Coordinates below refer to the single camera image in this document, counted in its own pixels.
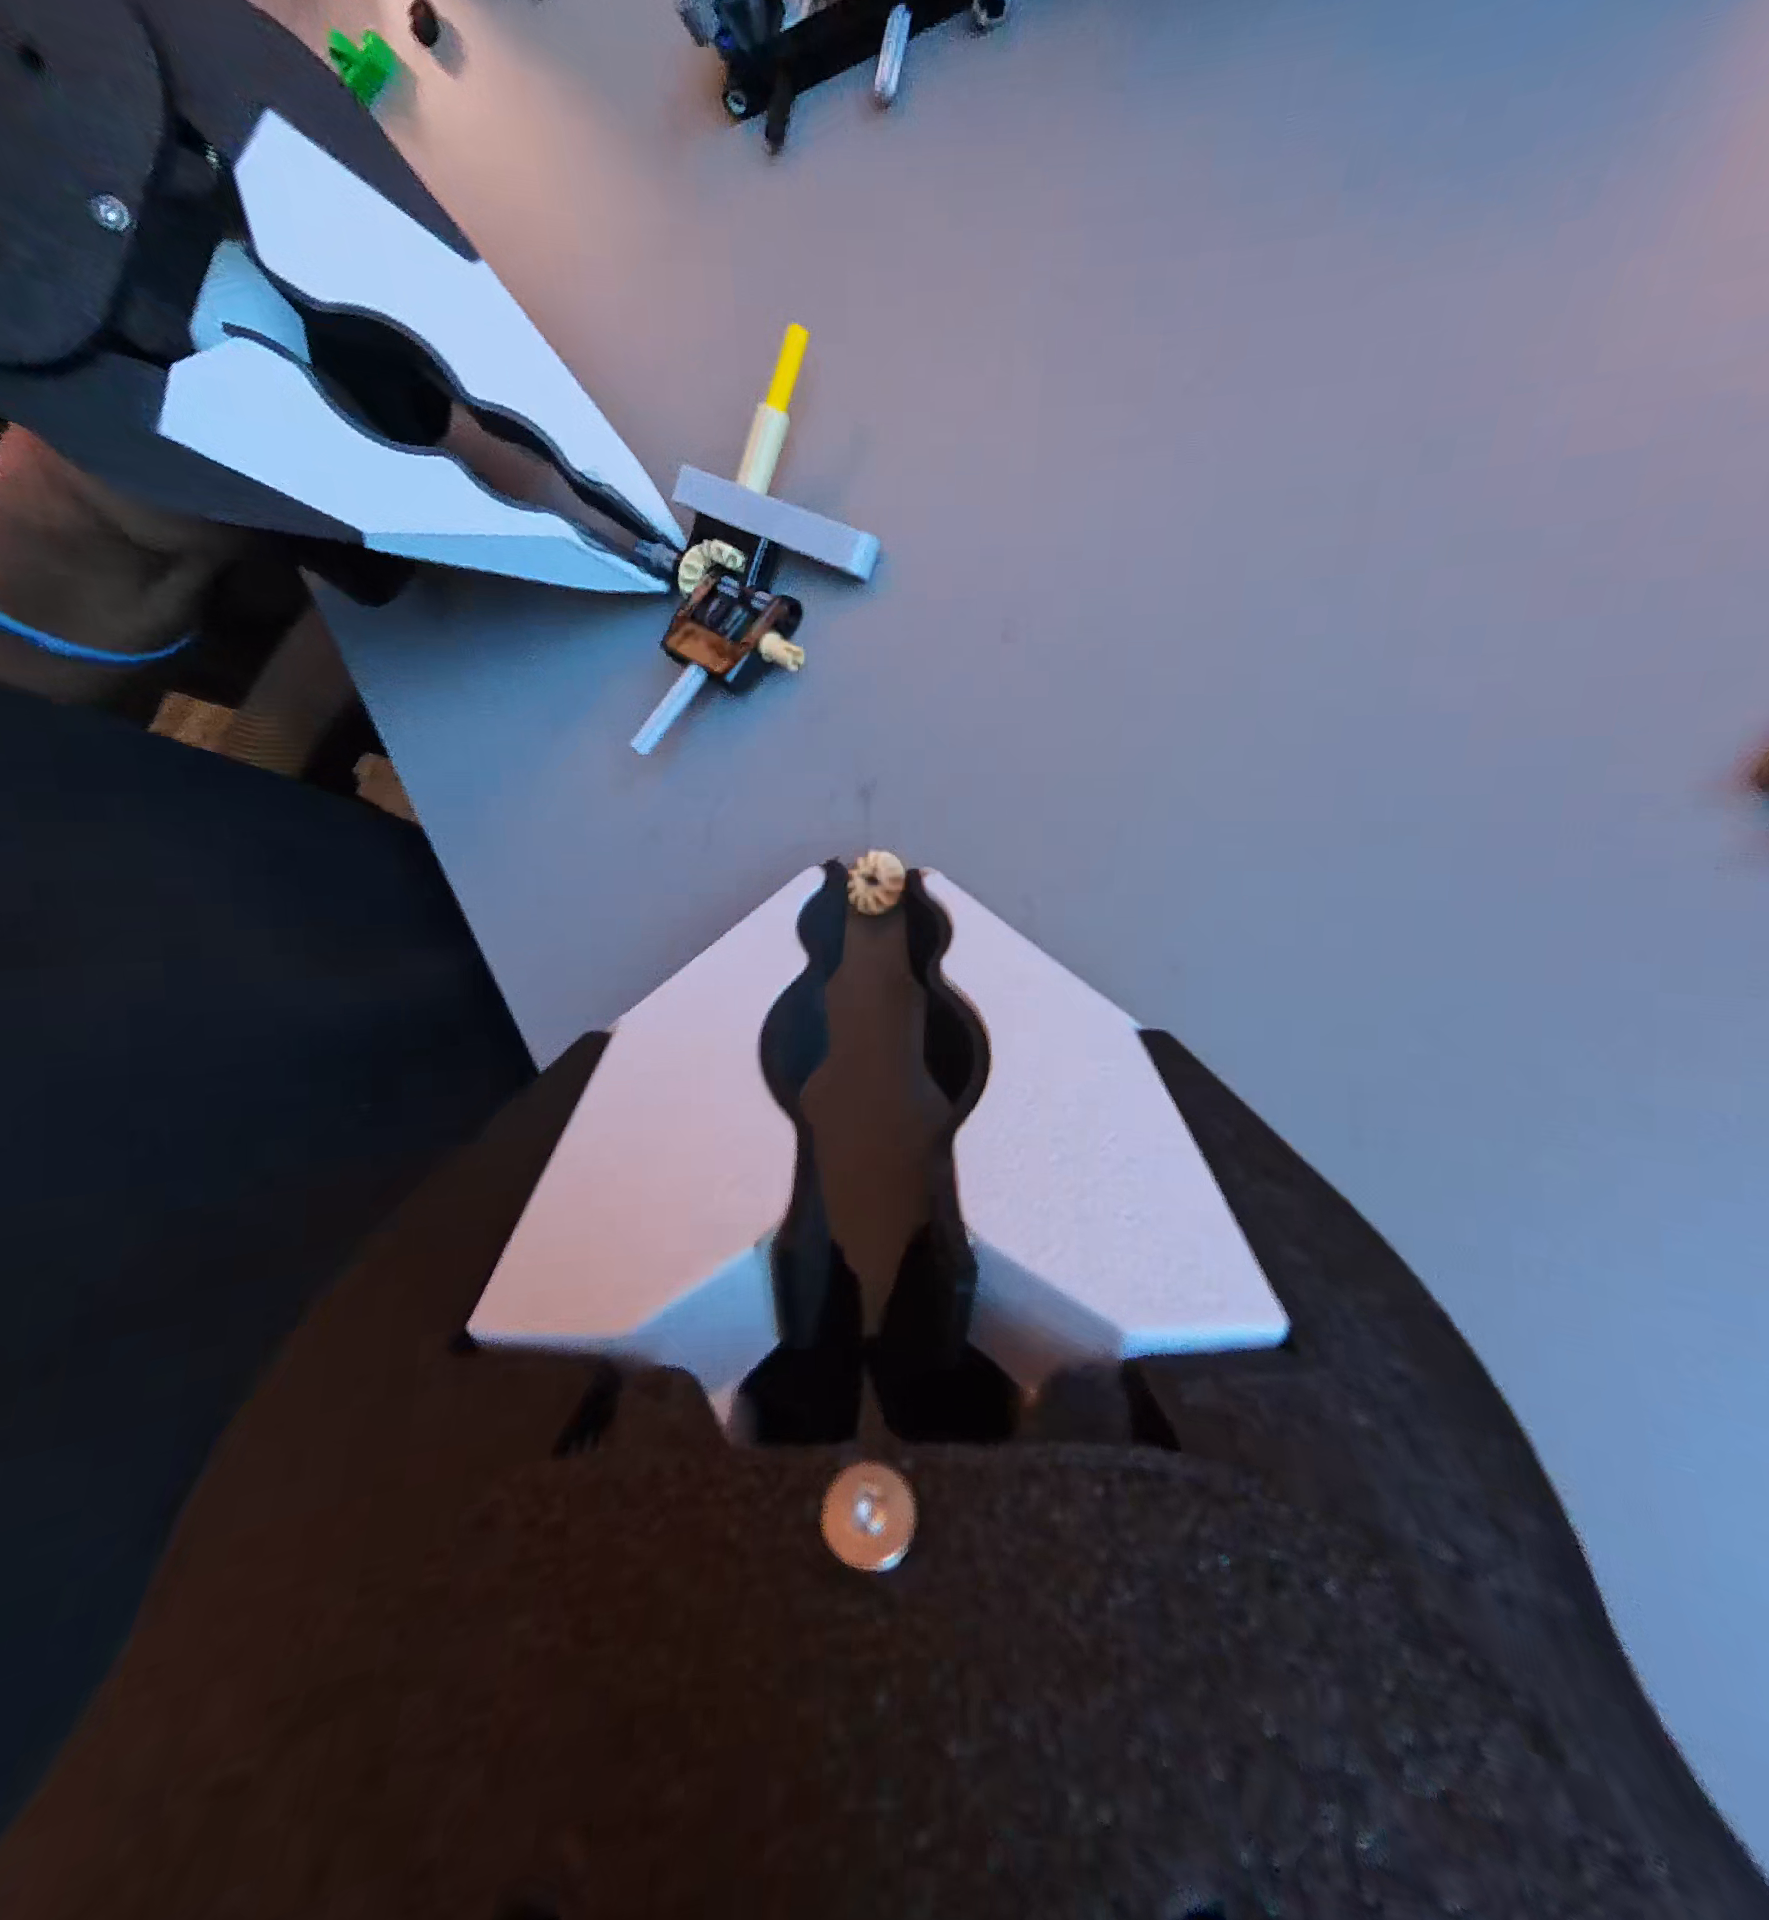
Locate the person's left forearm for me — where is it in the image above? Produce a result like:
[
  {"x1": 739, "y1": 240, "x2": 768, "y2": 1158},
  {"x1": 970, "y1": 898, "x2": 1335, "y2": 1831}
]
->
[{"x1": 0, "y1": 421, "x2": 312, "y2": 710}]

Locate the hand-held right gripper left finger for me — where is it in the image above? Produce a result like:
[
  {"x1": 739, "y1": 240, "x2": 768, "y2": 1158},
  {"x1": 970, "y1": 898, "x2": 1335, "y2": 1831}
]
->
[{"x1": 465, "y1": 858, "x2": 876, "y2": 1446}]

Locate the thin blue wristband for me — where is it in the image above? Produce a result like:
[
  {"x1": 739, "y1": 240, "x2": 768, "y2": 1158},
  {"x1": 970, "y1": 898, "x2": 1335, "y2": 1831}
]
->
[{"x1": 0, "y1": 523, "x2": 198, "y2": 666}]

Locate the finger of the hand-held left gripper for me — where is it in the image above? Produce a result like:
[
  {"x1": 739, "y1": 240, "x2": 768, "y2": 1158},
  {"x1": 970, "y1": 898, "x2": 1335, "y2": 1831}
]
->
[
  {"x1": 153, "y1": 333, "x2": 678, "y2": 597},
  {"x1": 189, "y1": 109, "x2": 688, "y2": 559}
]

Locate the large lego technic vehicle model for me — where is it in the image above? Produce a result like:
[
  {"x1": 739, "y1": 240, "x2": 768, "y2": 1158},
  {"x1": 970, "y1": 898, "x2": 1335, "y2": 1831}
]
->
[{"x1": 675, "y1": 0, "x2": 1012, "y2": 156}]

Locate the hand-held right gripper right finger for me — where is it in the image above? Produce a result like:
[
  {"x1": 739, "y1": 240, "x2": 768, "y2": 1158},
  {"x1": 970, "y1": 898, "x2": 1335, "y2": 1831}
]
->
[{"x1": 875, "y1": 867, "x2": 1293, "y2": 1446}]

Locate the small lego gear assembly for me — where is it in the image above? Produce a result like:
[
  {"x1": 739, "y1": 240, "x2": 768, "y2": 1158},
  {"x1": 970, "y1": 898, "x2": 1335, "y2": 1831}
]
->
[{"x1": 629, "y1": 322, "x2": 883, "y2": 756}]

